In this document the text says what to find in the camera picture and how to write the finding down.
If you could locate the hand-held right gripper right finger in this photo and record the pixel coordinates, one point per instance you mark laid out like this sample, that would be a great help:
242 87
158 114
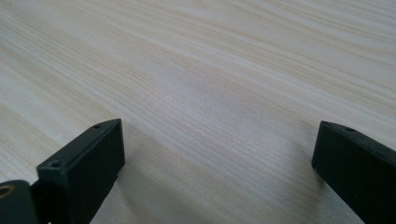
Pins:
358 168

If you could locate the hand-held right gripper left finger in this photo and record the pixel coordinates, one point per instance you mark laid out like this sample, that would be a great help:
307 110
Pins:
82 168

